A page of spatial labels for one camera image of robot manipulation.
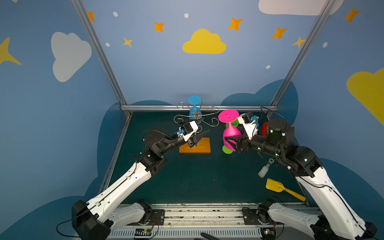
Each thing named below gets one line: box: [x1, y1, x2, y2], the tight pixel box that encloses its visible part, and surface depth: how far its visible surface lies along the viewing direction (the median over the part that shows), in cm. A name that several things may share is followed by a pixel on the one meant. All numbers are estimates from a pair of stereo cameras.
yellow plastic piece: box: [265, 178, 306, 202], surface depth 86 cm
